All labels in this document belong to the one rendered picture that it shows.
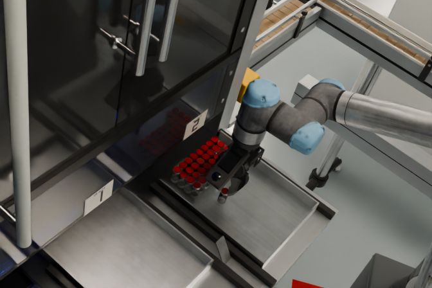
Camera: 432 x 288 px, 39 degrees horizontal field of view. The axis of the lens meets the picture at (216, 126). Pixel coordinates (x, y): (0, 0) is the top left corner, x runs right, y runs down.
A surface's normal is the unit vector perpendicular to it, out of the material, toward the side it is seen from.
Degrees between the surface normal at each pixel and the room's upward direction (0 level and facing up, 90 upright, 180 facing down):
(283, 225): 0
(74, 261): 0
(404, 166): 90
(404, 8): 90
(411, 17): 90
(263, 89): 0
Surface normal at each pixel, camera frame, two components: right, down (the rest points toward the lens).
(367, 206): 0.20, -0.67
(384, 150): -0.62, 0.48
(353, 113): -0.56, 0.12
